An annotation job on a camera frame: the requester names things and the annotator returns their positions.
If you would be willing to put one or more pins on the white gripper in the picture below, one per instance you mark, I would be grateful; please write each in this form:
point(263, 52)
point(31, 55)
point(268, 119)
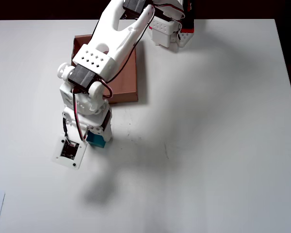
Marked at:
point(102, 134)

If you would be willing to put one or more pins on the blue cube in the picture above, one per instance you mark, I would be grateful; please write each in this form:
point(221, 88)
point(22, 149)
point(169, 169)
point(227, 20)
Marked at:
point(97, 142)

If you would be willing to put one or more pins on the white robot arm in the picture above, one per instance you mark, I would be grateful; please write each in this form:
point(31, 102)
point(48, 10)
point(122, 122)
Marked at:
point(116, 36)

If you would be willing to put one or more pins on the brown cardboard box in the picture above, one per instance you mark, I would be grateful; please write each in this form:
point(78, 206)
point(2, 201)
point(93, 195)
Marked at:
point(129, 80)

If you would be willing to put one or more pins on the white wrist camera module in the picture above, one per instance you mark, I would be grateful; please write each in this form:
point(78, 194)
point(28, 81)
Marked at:
point(57, 158)

